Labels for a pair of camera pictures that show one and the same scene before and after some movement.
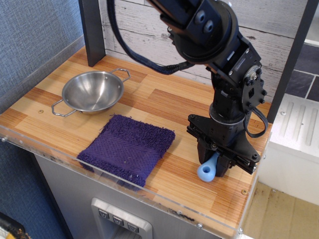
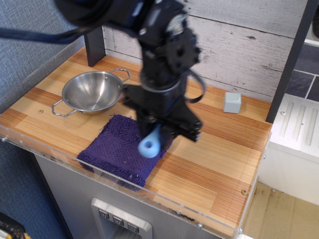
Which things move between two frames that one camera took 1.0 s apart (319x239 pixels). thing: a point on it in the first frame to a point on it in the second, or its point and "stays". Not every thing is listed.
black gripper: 232,140 to 169,108
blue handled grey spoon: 207,172 to 149,146
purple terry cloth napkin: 126,149 stays
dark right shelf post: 297,45 stays
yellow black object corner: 10,228 stays
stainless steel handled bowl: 91,92 stays
